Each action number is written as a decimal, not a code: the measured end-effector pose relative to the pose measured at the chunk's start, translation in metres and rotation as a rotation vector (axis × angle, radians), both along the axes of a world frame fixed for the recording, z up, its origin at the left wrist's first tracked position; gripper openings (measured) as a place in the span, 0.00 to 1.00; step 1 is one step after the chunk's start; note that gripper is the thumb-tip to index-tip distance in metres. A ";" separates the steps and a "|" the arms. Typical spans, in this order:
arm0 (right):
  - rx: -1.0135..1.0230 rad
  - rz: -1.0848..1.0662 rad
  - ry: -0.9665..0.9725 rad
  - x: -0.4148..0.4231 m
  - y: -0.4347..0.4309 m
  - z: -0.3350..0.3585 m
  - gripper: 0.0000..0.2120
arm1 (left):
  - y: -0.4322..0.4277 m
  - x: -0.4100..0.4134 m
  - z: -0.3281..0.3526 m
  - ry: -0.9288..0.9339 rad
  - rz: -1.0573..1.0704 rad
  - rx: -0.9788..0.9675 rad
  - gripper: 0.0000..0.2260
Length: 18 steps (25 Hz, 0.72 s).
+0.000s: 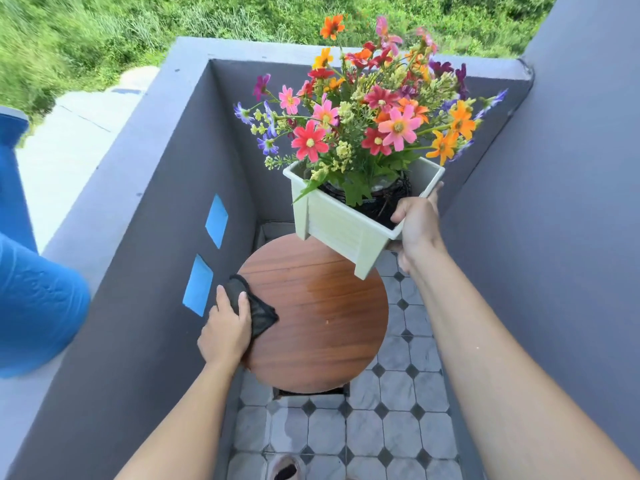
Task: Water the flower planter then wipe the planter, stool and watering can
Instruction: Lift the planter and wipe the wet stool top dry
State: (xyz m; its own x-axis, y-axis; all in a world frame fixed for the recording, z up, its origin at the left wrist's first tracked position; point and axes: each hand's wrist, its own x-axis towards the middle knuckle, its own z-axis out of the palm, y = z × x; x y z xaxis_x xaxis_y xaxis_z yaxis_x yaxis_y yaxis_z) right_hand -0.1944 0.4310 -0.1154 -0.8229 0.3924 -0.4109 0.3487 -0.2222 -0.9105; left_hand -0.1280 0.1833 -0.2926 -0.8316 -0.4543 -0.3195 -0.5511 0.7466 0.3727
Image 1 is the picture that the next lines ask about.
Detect person's right hand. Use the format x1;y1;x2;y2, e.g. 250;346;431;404
387;181;446;275

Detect white parked car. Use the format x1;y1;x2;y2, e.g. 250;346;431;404
107;66;161;93

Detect person's right forearm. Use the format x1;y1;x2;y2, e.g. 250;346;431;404
407;239;640;480

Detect grey corrugated metal roof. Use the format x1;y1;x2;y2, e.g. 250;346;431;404
15;89;146;253

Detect black metal table frame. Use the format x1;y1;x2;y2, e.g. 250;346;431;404
272;384;351;398

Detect pale green square planter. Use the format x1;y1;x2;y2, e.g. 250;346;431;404
283;157;446;281

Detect green overgrown vegetation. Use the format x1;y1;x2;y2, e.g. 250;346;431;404
0;0;559;125

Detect blue tape patch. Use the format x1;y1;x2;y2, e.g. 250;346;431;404
182;253;215;317
205;194;229;249

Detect blue plastic watering can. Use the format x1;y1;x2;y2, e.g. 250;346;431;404
0;105;92;379

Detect pink slipper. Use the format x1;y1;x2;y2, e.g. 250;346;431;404
267;454;303;480

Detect round wooden table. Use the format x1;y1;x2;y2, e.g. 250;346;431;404
235;233;389;395

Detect person's left forearm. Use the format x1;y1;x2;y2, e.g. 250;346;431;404
113;359;241;480

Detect dark cleaning cloth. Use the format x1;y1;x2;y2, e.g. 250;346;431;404
221;274;280;341

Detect person's left hand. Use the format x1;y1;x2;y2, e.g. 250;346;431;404
197;284;253;368

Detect colourful flowers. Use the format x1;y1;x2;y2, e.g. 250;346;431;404
233;14;509;208

